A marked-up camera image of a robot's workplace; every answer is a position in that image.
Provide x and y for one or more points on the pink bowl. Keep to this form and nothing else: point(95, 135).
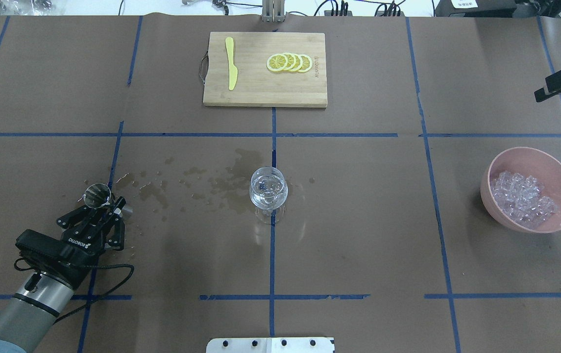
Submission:
point(526, 161)

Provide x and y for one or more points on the yellow plastic knife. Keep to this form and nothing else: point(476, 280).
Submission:
point(232, 69)

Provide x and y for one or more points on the bamboo cutting board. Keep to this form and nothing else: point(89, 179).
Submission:
point(256, 85)

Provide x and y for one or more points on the steel double jigger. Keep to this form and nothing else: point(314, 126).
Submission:
point(99, 196)

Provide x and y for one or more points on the aluminium frame post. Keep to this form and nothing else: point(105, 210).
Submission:
point(273, 11)

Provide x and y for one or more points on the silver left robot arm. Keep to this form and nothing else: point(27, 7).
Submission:
point(36, 306)

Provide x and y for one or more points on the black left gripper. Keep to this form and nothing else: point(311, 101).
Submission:
point(80, 243)

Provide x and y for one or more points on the clear wine glass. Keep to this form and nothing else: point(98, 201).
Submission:
point(268, 191)

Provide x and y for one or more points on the clear ice cube pile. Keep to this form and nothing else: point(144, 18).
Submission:
point(520, 197)

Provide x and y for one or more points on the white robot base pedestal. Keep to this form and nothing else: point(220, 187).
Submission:
point(272, 345)

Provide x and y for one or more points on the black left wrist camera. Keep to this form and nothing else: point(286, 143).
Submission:
point(36, 248)

